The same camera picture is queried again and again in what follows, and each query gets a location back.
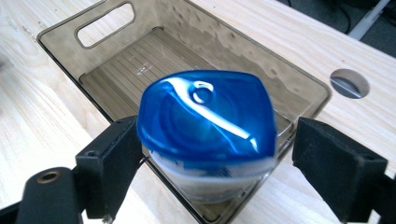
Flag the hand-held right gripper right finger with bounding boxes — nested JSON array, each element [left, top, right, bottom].
[[291, 116, 389, 224]]

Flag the white bottle with blue cap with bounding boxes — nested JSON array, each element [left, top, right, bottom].
[[135, 69, 278, 203]]

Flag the white metal stand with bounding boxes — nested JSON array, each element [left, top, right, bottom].
[[347, 0, 392, 41]]

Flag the round table cable hole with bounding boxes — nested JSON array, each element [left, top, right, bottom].
[[329, 68, 371, 100]]

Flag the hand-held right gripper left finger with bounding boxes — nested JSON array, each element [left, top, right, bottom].
[[75, 115, 145, 222]]

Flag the black floor cables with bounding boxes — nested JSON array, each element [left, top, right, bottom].
[[337, 4, 353, 35]]

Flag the smoky transparent plastic bin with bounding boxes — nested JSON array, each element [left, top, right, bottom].
[[35, 0, 332, 224]]

